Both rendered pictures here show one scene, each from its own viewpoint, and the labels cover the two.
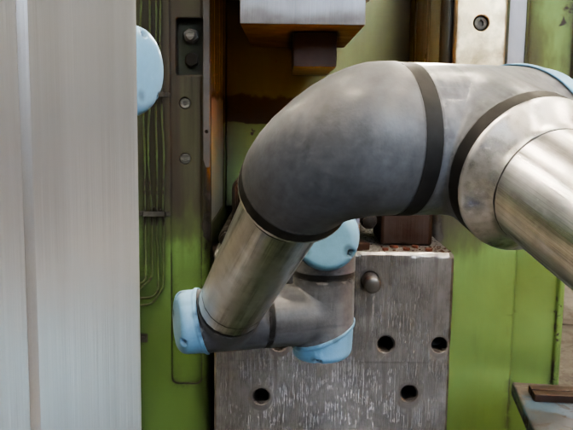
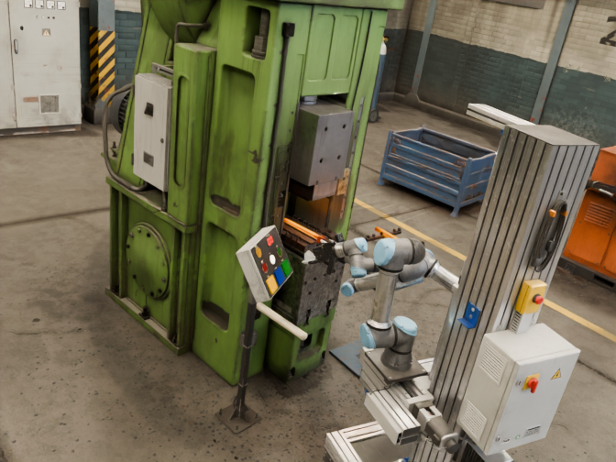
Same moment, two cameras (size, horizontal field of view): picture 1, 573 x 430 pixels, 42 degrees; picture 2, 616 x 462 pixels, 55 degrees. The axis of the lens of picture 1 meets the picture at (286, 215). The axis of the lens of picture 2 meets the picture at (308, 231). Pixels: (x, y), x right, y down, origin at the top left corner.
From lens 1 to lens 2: 290 cm
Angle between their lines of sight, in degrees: 50
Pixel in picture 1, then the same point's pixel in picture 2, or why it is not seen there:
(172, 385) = not seen: hidden behind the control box
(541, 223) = (442, 280)
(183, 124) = (277, 221)
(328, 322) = not seen: hidden behind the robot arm
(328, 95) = (418, 267)
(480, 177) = (432, 273)
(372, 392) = (329, 283)
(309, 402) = (318, 291)
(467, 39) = (340, 183)
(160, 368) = not seen: hidden behind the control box
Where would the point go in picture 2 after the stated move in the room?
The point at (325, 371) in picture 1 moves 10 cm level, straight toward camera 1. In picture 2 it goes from (322, 282) to (333, 290)
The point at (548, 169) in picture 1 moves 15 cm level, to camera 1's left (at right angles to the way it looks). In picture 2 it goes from (442, 273) to (426, 281)
